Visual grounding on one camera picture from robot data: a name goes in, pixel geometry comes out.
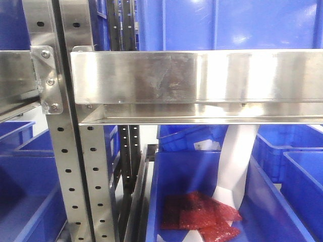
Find blue bin lower right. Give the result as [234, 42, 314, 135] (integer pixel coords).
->
[281, 151, 322, 241]

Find left steel shelf upright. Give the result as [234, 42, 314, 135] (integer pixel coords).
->
[22, 1, 94, 241]

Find red bubble wrap bag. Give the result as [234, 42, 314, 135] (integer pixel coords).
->
[198, 221, 241, 242]
[160, 191, 242, 230]

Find steel shelf upright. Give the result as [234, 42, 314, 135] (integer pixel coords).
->
[22, 1, 94, 241]
[59, 1, 119, 241]

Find red bubble wrap bag lower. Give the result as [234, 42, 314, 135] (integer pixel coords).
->
[198, 221, 241, 242]

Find blue bin back centre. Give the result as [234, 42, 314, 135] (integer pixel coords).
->
[156, 125, 228, 152]

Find blue bin with red bags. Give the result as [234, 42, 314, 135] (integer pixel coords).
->
[145, 151, 314, 241]

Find blue bin lower left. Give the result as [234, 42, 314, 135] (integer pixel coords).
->
[1, 121, 66, 241]

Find black perforated rear upright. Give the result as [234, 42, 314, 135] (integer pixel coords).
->
[106, 1, 140, 194]

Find left stainless shelf beam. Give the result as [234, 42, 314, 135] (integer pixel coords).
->
[1, 50, 40, 122]

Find large blue bin upper shelf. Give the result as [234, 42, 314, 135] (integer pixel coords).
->
[137, 1, 322, 50]

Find right steel shelf upright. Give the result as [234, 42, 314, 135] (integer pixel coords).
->
[59, 1, 119, 241]

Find stainless steel shelf beam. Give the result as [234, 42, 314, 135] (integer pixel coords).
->
[71, 49, 322, 125]

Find blue bin far right back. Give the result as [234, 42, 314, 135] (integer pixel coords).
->
[252, 125, 322, 184]

